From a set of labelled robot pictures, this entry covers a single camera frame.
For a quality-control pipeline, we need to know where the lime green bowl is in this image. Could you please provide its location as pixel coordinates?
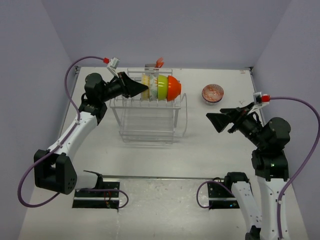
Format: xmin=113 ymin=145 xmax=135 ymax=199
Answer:
xmin=157 ymin=75 xmax=169 ymax=101

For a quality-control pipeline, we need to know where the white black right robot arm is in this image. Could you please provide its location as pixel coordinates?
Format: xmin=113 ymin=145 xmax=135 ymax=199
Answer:
xmin=206 ymin=103 xmax=291 ymax=240

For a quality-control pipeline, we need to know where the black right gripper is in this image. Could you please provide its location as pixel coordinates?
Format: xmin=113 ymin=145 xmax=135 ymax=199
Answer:
xmin=207 ymin=101 xmax=267 ymax=148

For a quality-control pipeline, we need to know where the white green orange patterned bowl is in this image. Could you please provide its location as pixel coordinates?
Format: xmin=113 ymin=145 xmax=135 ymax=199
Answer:
xmin=149 ymin=75 xmax=158 ymax=101

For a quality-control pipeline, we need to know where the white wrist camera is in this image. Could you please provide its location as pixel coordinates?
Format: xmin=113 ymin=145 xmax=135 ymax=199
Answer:
xmin=249 ymin=92 xmax=271 ymax=114
xmin=107 ymin=57 xmax=120 ymax=77

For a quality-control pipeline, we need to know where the orange clip on grey block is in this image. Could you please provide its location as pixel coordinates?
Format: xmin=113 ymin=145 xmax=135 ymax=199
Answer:
xmin=144 ymin=57 xmax=164 ymax=69

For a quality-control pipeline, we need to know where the yellow rim patterned bowl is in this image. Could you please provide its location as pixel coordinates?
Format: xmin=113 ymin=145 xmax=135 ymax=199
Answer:
xmin=140 ymin=72 xmax=152 ymax=102

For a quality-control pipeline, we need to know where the purple camera cable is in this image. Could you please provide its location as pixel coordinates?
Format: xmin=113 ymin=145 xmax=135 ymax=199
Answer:
xmin=196 ymin=95 xmax=320 ymax=240
xmin=17 ymin=56 xmax=130 ymax=209

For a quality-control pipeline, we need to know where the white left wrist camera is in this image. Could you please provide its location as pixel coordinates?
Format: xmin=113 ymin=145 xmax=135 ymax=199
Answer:
xmin=107 ymin=57 xmax=120 ymax=77

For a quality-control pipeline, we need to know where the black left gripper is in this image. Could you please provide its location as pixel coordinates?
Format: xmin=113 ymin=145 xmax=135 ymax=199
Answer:
xmin=99 ymin=71 xmax=148 ymax=102

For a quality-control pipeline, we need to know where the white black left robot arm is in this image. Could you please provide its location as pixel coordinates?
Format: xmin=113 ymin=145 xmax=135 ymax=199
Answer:
xmin=34 ymin=72 xmax=148 ymax=197

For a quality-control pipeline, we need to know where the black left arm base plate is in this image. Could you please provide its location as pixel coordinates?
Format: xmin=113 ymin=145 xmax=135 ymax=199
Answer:
xmin=72 ymin=190 xmax=120 ymax=210

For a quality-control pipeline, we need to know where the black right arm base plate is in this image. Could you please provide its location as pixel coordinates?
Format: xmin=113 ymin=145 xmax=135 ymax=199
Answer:
xmin=207 ymin=182 xmax=240 ymax=210

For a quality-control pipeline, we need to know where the white wire dish rack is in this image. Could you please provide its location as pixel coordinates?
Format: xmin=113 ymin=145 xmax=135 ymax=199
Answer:
xmin=108 ymin=67 xmax=188 ymax=145

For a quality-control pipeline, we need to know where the red rim zigzag bowl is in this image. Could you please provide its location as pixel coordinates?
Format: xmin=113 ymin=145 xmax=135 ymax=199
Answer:
xmin=201 ymin=84 xmax=224 ymax=105

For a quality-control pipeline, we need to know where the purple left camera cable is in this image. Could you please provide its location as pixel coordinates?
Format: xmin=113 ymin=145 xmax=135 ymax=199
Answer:
xmin=17 ymin=56 xmax=130 ymax=209

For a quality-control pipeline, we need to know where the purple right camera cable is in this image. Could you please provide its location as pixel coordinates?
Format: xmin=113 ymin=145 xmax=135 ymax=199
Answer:
xmin=196 ymin=95 xmax=320 ymax=240

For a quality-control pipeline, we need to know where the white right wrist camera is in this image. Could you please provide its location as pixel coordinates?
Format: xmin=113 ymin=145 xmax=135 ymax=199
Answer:
xmin=249 ymin=92 xmax=271 ymax=114

